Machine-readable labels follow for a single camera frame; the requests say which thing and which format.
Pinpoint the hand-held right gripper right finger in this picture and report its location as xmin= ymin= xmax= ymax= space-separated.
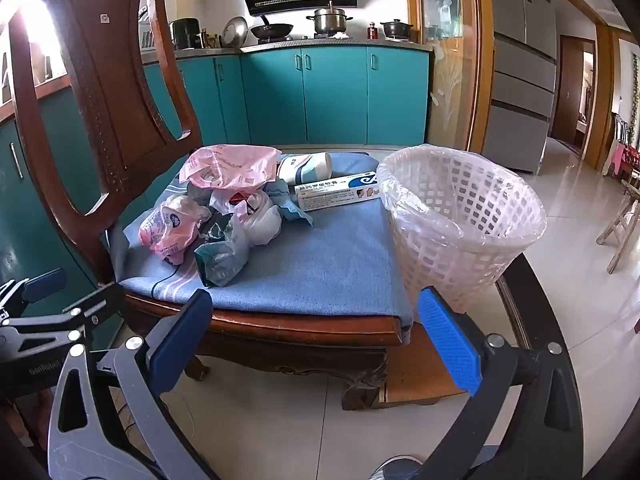
xmin=417 ymin=286 xmax=586 ymax=480

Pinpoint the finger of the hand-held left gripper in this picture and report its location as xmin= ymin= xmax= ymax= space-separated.
xmin=0 ymin=283 xmax=126 ymax=357
xmin=0 ymin=268 xmax=68 ymax=320

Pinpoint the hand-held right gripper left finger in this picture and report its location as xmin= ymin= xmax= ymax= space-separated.
xmin=47 ymin=289 xmax=221 ymax=480

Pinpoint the green plastic wrapper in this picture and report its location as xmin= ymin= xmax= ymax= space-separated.
xmin=194 ymin=212 xmax=251 ymax=288

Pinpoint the small pink packet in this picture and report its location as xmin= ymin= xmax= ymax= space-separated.
xmin=138 ymin=205 xmax=203 ymax=266

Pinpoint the clear plastic bin liner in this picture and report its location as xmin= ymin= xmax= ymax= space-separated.
xmin=376 ymin=144 xmax=547 ymax=306

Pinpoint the white plastic bag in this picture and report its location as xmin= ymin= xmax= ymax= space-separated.
xmin=210 ymin=187 xmax=283 ymax=246

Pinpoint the white plastic lattice basket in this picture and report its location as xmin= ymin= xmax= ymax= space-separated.
xmin=376 ymin=144 xmax=547 ymax=313

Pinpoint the blue face mask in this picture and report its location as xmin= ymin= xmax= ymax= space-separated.
xmin=265 ymin=180 xmax=315 ymax=226

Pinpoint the large pink plastic bag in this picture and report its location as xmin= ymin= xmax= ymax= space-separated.
xmin=179 ymin=145 xmax=281 ymax=192

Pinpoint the white blue ointment box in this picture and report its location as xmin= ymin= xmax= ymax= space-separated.
xmin=294 ymin=172 xmax=382 ymax=212

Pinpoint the brown wooden board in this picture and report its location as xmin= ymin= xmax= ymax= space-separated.
xmin=382 ymin=327 xmax=476 ymax=406

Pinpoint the person's grey shoe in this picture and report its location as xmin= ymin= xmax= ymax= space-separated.
xmin=370 ymin=455 xmax=426 ymax=480

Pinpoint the blue striped cloth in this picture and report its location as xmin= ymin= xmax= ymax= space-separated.
xmin=107 ymin=152 xmax=416 ymax=346

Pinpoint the carved wooden chair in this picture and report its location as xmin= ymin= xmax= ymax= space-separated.
xmin=7 ymin=0 xmax=416 ymax=411

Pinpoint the wooden stool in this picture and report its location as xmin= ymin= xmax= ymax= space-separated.
xmin=596 ymin=172 xmax=640 ymax=275

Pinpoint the white dish rack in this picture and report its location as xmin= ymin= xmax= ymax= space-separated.
xmin=139 ymin=4 xmax=166 ymax=52

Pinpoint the grey refrigerator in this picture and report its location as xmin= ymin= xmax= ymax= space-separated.
xmin=482 ymin=0 xmax=558 ymax=176

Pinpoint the brown wooden door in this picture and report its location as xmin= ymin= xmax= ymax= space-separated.
xmin=552 ymin=35 xmax=596 ymax=156

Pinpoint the teal kitchen cabinet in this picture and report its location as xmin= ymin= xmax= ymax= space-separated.
xmin=0 ymin=42 xmax=433 ymax=346

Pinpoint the black air fryer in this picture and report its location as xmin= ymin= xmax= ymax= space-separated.
xmin=170 ymin=17 xmax=202 ymax=51

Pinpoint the wood framed glass door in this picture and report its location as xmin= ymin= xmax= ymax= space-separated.
xmin=405 ymin=0 xmax=496 ymax=156

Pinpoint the stainless steel basin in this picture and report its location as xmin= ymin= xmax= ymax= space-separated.
xmin=221 ymin=16 xmax=249 ymax=48

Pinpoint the green hanging garland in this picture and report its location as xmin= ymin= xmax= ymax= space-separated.
xmin=630 ymin=52 xmax=640 ymax=146

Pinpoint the black clay pot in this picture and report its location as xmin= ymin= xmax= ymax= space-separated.
xmin=380 ymin=19 xmax=414 ymax=40

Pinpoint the black wok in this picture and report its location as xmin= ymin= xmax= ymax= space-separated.
xmin=250 ymin=14 xmax=295 ymax=41

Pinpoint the stainless steel pot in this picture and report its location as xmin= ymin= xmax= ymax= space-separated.
xmin=306 ymin=1 xmax=354 ymax=36

